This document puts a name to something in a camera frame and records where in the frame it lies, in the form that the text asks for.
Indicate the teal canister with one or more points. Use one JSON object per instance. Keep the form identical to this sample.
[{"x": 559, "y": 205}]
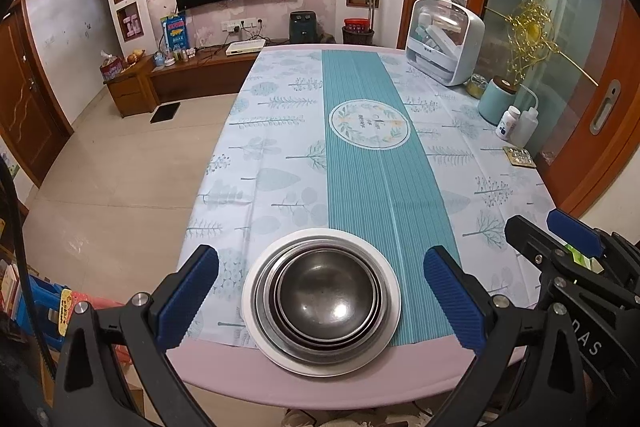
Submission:
[{"x": 492, "y": 104}]

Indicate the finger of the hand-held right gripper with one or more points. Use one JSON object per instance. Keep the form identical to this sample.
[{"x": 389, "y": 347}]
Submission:
[
  {"x": 530, "y": 239},
  {"x": 575, "y": 229}
]

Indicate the blue storage box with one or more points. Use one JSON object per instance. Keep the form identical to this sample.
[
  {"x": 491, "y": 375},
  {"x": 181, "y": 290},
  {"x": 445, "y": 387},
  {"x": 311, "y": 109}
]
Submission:
[{"x": 42, "y": 302}]

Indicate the yellow jar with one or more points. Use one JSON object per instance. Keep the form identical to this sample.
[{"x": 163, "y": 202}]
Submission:
[{"x": 475, "y": 88}]

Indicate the red tissue box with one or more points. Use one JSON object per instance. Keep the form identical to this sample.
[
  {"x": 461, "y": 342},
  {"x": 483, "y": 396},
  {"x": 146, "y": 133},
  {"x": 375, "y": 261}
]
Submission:
[{"x": 112, "y": 69}]

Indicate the wooden sliding door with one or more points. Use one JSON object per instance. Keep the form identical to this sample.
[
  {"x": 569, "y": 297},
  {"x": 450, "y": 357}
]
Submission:
[{"x": 610, "y": 147}]

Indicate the yellow printed packet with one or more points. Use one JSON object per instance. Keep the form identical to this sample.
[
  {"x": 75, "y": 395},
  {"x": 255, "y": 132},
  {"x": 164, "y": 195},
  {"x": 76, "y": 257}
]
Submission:
[{"x": 72, "y": 312}]

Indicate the white pill bottle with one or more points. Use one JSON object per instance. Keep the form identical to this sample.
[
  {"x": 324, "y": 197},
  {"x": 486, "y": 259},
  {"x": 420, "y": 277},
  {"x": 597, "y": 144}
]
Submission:
[{"x": 507, "y": 124}]

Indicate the small steel bowl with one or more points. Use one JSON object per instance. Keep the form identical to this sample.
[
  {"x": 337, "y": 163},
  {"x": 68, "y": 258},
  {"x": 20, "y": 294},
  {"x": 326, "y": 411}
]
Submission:
[{"x": 325, "y": 292}]

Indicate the tree print tablecloth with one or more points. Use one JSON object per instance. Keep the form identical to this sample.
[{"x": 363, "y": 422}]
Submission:
[{"x": 380, "y": 187}]

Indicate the brown wooden door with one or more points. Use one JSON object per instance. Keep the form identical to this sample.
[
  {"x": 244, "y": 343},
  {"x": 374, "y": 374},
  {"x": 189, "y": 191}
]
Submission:
[{"x": 25, "y": 107}]

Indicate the blister pack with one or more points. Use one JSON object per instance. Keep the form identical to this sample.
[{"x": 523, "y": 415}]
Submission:
[{"x": 520, "y": 157}]

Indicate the black air fryer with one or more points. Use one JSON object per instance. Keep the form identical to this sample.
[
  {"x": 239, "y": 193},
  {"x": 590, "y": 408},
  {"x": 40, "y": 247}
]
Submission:
[{"x": 304, "y": 27}]

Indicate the white router box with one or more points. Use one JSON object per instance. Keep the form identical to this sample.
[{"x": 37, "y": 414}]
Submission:
[{"x": 245, "y": 48}]

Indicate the red basket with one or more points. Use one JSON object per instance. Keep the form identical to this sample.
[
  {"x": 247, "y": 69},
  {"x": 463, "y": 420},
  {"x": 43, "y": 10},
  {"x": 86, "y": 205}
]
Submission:
[{"x": 357, "y": 27}]

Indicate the clear squeeze bottle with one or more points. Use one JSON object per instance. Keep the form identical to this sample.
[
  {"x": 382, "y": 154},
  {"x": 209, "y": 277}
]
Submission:
[{"x": 527, "y": 127}]

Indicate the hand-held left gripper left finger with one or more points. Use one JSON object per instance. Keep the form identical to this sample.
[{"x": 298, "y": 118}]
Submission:
[{"x": 187, "y": 302}]

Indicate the green tissue pack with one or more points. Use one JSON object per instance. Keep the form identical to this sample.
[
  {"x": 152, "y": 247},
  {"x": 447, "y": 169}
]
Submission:
[{"x": 582, "y": 259}]

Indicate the wall poster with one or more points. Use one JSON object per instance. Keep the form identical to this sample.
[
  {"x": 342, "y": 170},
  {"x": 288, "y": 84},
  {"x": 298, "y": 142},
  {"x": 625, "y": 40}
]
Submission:
[{"x": 9, "y": 162}]

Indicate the large white plate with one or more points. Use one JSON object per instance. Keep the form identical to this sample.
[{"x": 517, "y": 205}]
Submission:
[{"x": 320, "y": 369}]

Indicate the pink table cover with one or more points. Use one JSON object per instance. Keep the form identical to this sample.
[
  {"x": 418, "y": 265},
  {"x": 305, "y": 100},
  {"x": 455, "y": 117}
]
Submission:
[{"x": 240, "y": 372}]

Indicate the blue printed box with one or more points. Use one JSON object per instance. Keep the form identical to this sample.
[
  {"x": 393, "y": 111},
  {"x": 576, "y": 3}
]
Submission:
[{"x": 174, "y": 32}]

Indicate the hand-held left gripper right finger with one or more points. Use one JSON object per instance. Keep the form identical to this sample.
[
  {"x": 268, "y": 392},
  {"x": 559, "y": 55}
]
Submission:
[{"x": 452, "y": 307}]

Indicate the wooden television cabinet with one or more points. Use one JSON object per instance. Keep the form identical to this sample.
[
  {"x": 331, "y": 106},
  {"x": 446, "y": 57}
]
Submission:
[{"x": 190, "y": 74}]

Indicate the large steel bowl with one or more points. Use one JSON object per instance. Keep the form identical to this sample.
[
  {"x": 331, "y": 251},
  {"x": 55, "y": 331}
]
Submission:
[{"x": 320, "y": 357}]

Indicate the white dish sterilizer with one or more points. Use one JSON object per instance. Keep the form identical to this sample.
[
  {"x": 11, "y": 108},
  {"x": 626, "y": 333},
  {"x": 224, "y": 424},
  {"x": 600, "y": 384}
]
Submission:
[{"x": 465, "y": 47}]

